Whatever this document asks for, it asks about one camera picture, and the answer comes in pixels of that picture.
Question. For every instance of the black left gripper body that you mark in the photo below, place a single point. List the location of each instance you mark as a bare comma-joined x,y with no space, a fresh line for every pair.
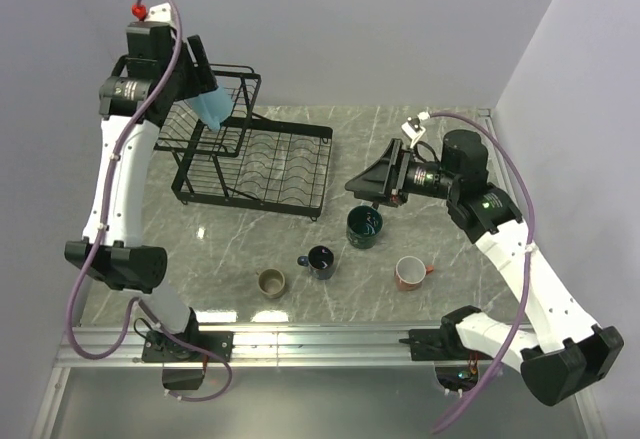
184,75

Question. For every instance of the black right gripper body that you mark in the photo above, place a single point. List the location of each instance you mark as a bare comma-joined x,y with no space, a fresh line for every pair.
399,193

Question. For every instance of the light blue ceramic mug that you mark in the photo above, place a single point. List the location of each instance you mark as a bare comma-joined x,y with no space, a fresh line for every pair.
212,108

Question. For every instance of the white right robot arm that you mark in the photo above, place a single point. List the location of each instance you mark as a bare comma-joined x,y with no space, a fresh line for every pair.
567,350

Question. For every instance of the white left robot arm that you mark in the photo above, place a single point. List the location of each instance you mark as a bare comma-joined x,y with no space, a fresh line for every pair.
160,68

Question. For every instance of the dark green patterned mug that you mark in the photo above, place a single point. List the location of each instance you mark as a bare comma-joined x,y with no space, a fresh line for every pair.
363,227

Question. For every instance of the red orange mug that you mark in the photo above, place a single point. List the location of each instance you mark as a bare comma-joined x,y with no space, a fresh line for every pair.
410,272

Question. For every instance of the dark blue glossy mug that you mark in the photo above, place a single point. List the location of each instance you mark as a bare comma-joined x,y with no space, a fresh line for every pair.
319,261

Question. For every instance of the olive brown small cup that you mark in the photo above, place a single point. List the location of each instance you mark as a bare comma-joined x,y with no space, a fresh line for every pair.
272,283

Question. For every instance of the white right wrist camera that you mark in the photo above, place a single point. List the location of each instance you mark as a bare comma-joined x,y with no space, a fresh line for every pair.
414,127

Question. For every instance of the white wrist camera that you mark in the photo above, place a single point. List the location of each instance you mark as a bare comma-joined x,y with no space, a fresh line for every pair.
414,127
162,13

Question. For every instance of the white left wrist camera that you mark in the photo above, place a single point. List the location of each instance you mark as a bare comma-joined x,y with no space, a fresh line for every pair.
162,13

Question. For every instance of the black wire dish rack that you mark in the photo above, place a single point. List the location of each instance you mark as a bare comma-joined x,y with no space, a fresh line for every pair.
252,162

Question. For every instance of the aluminium table edge rail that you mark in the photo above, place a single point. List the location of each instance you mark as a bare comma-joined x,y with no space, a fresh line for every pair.
484,118

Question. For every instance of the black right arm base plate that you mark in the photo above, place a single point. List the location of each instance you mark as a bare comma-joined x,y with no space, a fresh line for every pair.
425,346

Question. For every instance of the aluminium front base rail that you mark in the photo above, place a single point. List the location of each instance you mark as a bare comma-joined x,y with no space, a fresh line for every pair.
275,345

